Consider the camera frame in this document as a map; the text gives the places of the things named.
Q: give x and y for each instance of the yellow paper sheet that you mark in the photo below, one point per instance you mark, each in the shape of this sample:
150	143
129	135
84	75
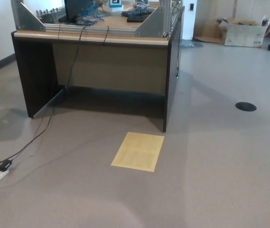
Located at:
138	152

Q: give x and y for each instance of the dark wooden desk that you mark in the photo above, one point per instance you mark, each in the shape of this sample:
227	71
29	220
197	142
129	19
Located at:
111	66

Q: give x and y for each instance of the short black keyboard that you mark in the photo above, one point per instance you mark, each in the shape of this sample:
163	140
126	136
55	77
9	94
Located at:
136	18

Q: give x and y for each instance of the long black keyboard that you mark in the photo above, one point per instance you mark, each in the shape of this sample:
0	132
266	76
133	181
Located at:
137	11

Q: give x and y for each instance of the black round floor cover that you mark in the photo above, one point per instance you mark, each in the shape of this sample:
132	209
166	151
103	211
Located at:
246	106

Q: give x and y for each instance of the white box with marker tag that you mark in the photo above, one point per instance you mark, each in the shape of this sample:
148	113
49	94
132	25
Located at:
115	4

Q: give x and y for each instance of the black monitor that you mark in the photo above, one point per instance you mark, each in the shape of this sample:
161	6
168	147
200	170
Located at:
74	8

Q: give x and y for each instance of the row of black connectors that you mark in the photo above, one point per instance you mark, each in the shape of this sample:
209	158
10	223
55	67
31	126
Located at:
50	14

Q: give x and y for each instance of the open cardboard box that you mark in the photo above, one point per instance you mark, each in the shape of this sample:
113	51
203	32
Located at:
244	35

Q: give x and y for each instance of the black power adapter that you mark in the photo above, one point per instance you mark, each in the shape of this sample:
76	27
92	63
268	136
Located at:
5	164

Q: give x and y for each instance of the black wall switch panel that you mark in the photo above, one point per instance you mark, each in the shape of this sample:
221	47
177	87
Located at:
191	6

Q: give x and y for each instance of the aluminium profile frame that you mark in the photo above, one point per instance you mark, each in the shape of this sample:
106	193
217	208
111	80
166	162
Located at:
30	20

